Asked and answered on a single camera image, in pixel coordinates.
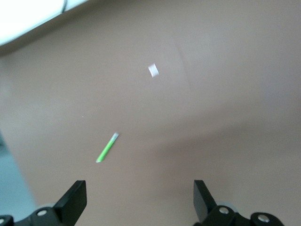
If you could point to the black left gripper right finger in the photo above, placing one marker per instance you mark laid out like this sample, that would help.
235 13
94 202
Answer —
209 214

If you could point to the small rectangular tape patch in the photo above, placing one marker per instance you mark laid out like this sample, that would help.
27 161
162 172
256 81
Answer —
153 70

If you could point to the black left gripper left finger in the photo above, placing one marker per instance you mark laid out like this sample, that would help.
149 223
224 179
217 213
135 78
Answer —
61 212

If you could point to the green highlighter pen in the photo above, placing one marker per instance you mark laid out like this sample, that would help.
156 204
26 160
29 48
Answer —
105 149

